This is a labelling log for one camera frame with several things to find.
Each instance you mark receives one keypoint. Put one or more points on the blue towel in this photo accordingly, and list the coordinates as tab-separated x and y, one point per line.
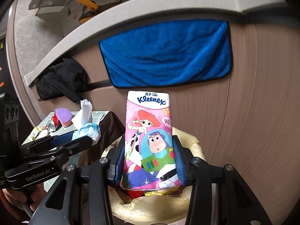
168	56

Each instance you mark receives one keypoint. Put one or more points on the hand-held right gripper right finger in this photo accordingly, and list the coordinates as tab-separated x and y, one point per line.
180	168

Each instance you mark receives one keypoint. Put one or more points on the purple pink sponge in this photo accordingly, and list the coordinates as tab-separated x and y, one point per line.
63	114

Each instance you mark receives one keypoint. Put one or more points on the yellow snack wrapper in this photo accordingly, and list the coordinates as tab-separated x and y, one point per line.
35	133

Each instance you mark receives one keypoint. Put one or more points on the person's left hand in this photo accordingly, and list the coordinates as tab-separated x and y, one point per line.
16	193

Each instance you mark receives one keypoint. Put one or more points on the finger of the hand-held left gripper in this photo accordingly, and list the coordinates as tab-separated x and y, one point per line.
77	145
61	139

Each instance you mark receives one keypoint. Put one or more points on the red drink can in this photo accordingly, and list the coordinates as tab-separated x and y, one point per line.
52	125

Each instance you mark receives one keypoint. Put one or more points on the black cloth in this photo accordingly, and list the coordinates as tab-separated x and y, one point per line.
58	79

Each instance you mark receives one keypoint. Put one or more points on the cartoon print tissue pack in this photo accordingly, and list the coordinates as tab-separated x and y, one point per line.
150	131

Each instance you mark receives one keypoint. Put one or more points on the small white wrapper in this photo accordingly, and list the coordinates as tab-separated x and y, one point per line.
44	133

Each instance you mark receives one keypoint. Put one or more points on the white crumpled tissue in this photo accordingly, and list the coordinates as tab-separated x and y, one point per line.
83	112

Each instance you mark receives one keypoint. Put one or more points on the dark refrigerator door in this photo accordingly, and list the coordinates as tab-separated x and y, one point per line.
3	75

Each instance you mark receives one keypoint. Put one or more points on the trash bin with yellow bag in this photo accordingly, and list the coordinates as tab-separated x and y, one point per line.
150	208

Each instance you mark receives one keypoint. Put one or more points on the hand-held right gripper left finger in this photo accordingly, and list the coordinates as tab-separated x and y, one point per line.
120	168

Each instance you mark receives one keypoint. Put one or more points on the light blue wrapper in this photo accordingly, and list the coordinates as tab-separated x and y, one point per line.
90	131

